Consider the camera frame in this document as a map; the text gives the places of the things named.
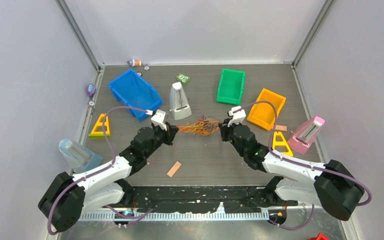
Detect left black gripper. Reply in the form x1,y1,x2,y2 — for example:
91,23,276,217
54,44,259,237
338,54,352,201
143,121,177,158

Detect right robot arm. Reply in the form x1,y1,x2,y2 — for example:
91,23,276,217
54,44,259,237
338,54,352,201
218,118,365,221

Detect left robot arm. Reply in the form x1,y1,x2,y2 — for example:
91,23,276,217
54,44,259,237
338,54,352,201
38,122,179,235

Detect white metronome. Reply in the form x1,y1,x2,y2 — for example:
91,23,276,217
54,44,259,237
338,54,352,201
169,82,192,120

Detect tan wooden stick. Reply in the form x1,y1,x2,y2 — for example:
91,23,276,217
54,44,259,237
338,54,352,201
167,161,182,178

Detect orange plastic bin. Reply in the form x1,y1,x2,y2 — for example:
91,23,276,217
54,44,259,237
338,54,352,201
247,88,287,131

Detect right yellow triangle block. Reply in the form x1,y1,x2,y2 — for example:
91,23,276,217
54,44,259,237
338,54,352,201
272,131,294,157

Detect yellow triangle block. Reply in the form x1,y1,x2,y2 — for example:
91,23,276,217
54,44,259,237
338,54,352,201
272,131,294,157
88,113,111,139

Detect green plastic bin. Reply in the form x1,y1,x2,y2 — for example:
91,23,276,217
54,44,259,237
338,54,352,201
216,68,246,106

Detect tan block by bin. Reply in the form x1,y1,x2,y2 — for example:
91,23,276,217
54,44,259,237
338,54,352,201
274,125,288,132

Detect blue plastic bin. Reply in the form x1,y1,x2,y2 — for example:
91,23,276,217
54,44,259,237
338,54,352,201
107,69,163,122

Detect green number tile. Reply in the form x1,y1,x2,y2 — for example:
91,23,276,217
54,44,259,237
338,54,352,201
176,73,191,85

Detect left yellow triangle block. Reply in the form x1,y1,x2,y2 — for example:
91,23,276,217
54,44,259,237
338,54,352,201
88,113,111,139

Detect pink metronome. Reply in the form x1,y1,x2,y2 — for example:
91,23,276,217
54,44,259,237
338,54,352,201
287,116,325,155

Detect small figurine toy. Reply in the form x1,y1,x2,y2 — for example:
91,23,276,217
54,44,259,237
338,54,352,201
127,59,143,68

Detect blue transparent metronome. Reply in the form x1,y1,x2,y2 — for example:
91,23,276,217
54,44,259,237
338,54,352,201
58,138,103,174

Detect purple small toy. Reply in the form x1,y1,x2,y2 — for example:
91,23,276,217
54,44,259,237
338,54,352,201
85,83,97,97

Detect red object at corner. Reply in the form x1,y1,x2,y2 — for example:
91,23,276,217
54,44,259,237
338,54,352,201
308,232,330,240

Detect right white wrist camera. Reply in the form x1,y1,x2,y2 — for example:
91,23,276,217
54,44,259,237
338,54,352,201
227,105,247,127

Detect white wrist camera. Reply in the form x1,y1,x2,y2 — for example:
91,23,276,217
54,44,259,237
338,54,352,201
150,109,168,131
227,105,247,127

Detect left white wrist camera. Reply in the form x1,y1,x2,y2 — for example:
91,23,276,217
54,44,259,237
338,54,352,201
150,109,168,131

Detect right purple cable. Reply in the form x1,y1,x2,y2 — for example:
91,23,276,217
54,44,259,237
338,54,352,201
241,100,373,231

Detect purple cable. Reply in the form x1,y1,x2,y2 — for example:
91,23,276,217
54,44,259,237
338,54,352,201
241,100,373,231
47,105,155,236

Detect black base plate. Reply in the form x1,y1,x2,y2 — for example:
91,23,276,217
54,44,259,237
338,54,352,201
110,186,298,214

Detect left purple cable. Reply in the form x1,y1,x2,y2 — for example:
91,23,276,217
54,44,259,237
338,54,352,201
47,105,155,236

